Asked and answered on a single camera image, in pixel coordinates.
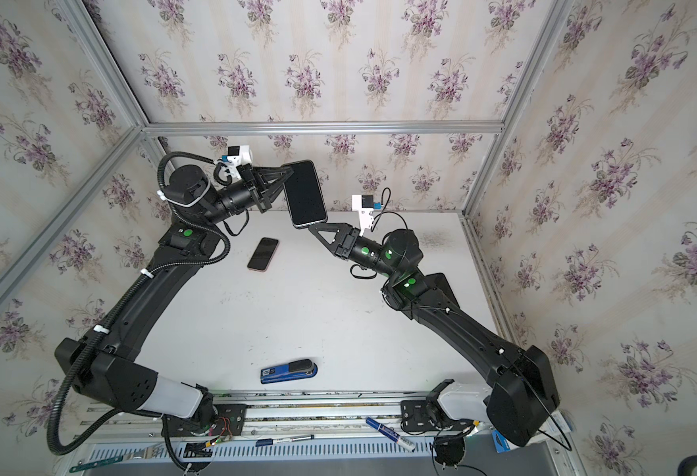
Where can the blue white cardboard box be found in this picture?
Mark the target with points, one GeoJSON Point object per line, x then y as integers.
{"type": "Point", "coordinates": [502, 445]}

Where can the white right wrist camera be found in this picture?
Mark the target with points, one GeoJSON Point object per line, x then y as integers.
{"type": "Point", "coordinates": [368, 209]}

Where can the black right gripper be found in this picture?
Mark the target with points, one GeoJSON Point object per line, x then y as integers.
{"type": "Point", "coordinates": [346, 248]}

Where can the aluminium rail base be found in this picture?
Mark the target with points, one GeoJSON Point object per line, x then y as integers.
{"type": "Point", "coordinates": [326, 414]}

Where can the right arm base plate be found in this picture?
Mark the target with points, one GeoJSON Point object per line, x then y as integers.
{"type": "Point", "coordinates": [420, 416]}

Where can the pink-edged phone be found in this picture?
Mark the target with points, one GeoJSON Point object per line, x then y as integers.
{"type": "Point", "coordinates": [263, 254]}

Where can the blue marker pen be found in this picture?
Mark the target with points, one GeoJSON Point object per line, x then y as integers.
{"type": "Point", "coordinates": [390, 434]}

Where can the blue black stapler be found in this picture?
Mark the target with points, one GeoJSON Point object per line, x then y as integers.
{"type": "Point", "coordinates": [296, 370]}

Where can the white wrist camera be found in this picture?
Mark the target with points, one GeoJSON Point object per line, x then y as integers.
{"type": "Point", "coordinates": [228, 169]}
{"type": "Point", "coordinates": [368, 209]}

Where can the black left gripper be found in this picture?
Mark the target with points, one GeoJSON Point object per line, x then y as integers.
{"type": "Point", "coordinates": [269, 173]}

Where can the black phone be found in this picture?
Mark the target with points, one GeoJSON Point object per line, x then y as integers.
{"type": "Point", "coordinates": [304, 196]}

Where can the black thin pen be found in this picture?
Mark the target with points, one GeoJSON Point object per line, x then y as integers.
{"type": "Point", "coordinates": [264, 442]}

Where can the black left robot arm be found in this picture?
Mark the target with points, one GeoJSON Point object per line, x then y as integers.
{"type": "Point", "coordinates": [102, 364]}

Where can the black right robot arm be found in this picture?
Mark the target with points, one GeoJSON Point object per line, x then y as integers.
{"type": "Point", "coordinates": [524, 393]}

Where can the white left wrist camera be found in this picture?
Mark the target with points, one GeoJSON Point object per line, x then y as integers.
{"type": "Point", "coordinates": [228, 169]}

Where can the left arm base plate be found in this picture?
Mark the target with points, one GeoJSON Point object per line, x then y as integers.
{"type": "Point", "coordinates": [228, 421]}

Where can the green metal ruler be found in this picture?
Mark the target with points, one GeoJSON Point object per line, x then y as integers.
{"type": "Point", "coordinates": [85, 466]}

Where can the black round connector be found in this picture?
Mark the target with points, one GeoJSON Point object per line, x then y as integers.
{"type": "Point", "coordinates": [449, 451]}

